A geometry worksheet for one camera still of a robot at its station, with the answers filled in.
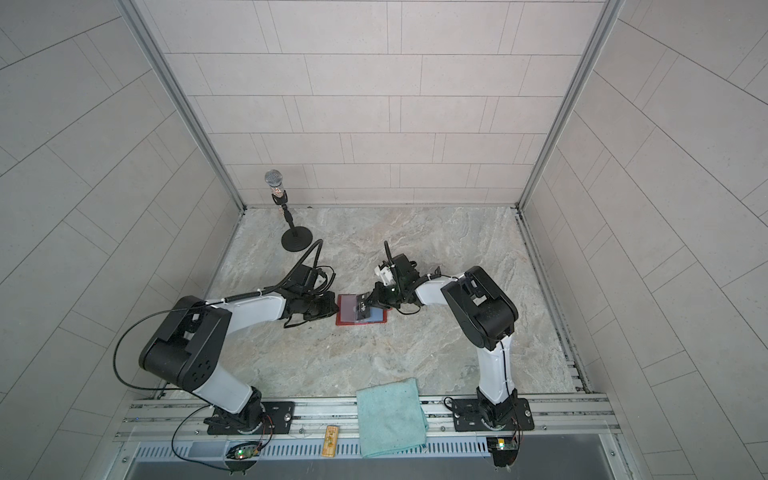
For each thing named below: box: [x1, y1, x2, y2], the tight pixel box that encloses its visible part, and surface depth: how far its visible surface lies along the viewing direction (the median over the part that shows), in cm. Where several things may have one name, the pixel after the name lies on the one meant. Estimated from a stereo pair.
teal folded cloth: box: [356, 377, 429, 458], surface depth 72 cm
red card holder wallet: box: [336, 294, 392, 326], surface depth 89 cm
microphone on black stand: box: [264, 169, 313, 252], surface depth 105 cm
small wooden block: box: [322, 425, 339, 458], surface depth 69 cm
